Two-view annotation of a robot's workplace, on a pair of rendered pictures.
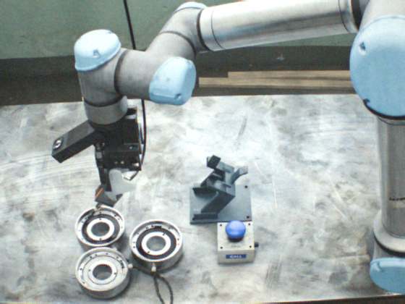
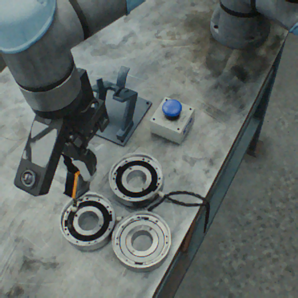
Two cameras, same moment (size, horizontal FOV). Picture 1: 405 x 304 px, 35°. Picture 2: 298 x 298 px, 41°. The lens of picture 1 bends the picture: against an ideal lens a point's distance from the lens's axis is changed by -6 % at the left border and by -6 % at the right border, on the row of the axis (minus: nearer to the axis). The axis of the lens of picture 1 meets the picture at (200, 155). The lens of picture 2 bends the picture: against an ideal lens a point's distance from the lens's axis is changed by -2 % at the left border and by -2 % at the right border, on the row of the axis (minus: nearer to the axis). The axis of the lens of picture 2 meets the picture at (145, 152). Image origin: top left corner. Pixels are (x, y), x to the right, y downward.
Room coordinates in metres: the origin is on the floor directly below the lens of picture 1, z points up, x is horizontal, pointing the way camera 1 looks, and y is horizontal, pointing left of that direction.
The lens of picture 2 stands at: (0.57, 0.39, 1.52)
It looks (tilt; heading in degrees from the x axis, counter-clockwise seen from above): 59 degrees down; 304
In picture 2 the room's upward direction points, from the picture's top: 9 degrees counter-clockwise
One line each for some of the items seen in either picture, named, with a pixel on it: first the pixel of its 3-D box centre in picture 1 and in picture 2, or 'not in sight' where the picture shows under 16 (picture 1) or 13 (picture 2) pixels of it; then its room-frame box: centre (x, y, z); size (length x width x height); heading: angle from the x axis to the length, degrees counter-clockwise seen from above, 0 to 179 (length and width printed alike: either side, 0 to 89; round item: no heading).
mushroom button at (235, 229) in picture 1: (235, 234); (171, 112); (0.79, -0.06, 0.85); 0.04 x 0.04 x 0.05
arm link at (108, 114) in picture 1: (105, 101); (47, 80); (0.85, 0.15, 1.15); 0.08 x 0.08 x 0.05
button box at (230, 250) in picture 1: (238, 242); (173, 118); (0.79, -0.06, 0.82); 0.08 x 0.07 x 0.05; 87
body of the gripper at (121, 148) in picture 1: (116, 136); (68, 114); (0.85, 0.15, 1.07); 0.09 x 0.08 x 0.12; 88
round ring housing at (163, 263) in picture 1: (156, 245); (136, 180); (0.79, 0.10, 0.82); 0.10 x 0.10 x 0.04
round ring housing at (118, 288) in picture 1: (103, 274); (142, 241); (0.73, 0.20, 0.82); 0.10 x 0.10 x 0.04
